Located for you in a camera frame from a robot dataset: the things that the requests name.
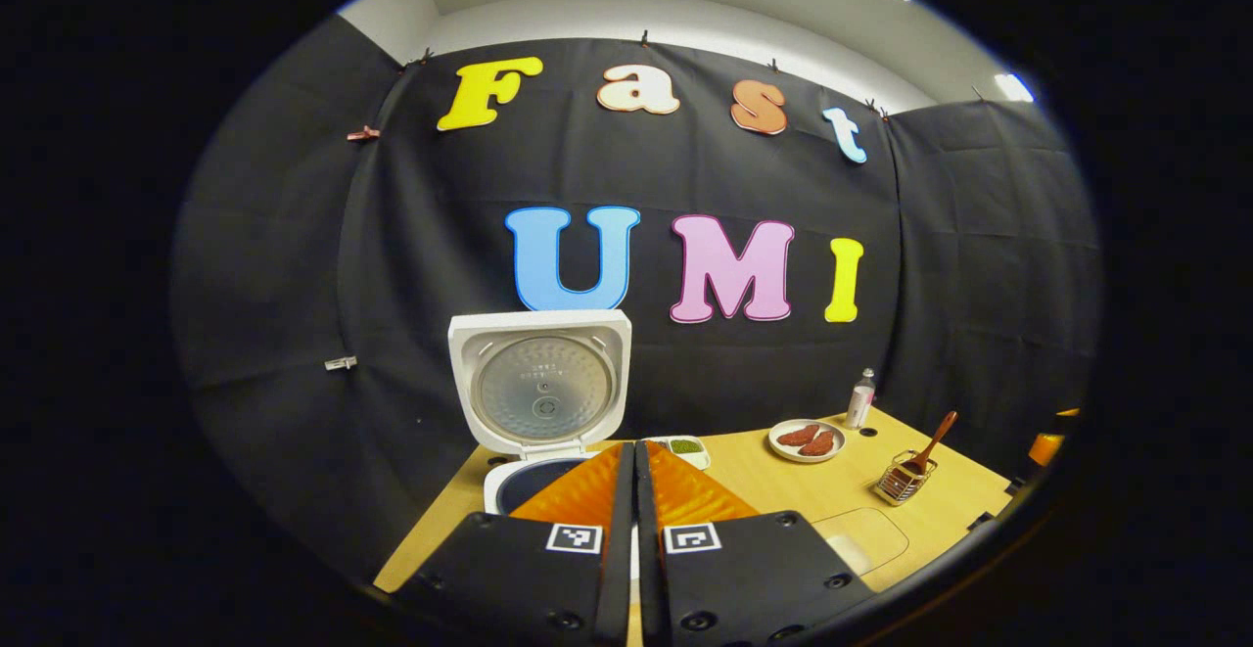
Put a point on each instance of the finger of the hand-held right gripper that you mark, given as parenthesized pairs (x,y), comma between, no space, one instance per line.
(1045,449)

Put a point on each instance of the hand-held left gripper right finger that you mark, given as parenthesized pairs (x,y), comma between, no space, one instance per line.
(650,578)

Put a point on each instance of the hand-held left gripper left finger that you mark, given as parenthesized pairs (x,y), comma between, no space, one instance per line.
(617,569)

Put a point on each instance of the brown wooden spoon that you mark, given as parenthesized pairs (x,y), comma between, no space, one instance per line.
(935,437)

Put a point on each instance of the white rice cooker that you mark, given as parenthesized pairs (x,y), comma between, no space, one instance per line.
(538,383)

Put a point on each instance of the white divided dish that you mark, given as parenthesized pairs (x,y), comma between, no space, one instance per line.
(704,458)

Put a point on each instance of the green beans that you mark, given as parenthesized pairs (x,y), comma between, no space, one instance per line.
(685,446)

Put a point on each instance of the white round plate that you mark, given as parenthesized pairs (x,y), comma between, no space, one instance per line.
(783,453)

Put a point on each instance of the clear bottle with pink label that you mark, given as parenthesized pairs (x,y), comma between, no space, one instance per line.
(860,404)

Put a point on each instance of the red-brown sausage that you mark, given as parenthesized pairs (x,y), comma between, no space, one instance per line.
(817,443)
(798,435)

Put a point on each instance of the silver cloth clip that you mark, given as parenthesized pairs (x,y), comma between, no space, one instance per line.
(341,363)

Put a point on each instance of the ceiling light panel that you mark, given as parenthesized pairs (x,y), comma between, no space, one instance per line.
(1014,87)

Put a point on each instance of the copper cloth clip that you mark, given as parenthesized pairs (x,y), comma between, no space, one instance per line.
(362,134)

